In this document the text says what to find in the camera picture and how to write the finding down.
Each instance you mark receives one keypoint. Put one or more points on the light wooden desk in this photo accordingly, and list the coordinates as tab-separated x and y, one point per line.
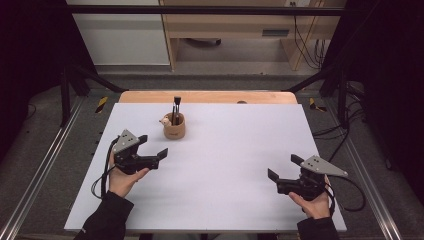
230	26

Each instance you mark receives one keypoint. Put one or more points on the aluminium rail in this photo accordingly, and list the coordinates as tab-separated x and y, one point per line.
40	166
370	186

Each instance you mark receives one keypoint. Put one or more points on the black metal frame stand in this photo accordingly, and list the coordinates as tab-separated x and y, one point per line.
65	100
342	100

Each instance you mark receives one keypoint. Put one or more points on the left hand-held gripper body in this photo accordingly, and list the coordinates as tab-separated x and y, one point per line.
133	160

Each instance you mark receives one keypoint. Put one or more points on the wooden table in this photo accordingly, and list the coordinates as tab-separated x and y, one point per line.
206	97

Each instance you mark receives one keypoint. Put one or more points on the black flat-head makeup brush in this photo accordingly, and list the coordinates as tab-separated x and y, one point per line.
177	100

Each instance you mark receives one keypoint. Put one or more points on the person's right hand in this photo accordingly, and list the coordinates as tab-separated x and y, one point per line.
313	206

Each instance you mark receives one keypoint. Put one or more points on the thin black makeup brush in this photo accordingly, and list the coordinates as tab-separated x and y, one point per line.
173	113

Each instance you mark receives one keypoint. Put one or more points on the black curtain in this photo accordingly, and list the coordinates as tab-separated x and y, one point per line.
30	66
393	83

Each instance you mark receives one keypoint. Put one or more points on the wooden cup with animal figure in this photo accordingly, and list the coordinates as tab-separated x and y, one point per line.
174	130

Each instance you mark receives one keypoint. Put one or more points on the white table cover sheet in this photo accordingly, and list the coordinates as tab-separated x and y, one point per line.
216	186

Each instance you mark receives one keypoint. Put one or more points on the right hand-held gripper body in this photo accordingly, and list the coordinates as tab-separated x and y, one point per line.
305	188

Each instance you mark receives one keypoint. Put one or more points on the black horizontal frame bar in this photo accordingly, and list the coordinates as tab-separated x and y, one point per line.
200	10

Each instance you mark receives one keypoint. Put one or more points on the white cabinet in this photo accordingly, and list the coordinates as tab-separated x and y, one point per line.
123	40

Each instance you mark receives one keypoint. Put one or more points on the person's left hand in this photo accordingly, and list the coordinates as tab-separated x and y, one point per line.
123	181

